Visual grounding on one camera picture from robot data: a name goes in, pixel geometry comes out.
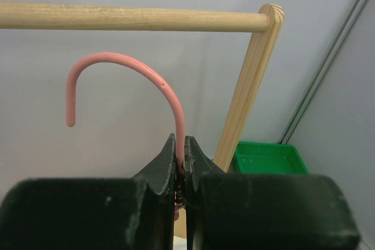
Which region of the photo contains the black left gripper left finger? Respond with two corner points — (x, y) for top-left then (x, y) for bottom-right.
(1, 135), (176, 249)

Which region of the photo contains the green plastic tray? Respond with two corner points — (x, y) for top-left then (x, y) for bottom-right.
(233, 142), (309, 174)

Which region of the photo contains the pink wire hanger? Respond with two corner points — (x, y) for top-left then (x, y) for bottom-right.
(66, 52), (185, 174)

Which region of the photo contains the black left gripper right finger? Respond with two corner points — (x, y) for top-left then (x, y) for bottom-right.
(185, 136), (360, 249)

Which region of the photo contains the white t shirt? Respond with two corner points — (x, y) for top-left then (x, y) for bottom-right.
(173, 236), (187, 250)

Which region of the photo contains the wooden clothes rack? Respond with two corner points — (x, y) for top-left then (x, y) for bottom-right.
(0, 1), (285, 239)

